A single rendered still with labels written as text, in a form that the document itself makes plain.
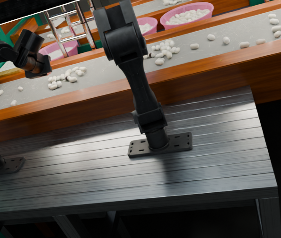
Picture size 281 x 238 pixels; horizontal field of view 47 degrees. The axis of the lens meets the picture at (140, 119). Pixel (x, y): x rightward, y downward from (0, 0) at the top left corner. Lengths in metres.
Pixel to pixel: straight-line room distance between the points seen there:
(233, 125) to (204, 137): 0.10
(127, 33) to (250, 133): 0.46
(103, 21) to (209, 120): 0.48
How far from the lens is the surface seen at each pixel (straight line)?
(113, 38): 0.73
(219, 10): 1.83
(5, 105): 1.52
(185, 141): 0.96
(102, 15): 0.77
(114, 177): 0.95
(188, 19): 1.69
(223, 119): 1.03
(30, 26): 2.22
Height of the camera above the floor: 1.30
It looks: 34 degrees down
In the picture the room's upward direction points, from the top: 20 degrees counter-clockwise
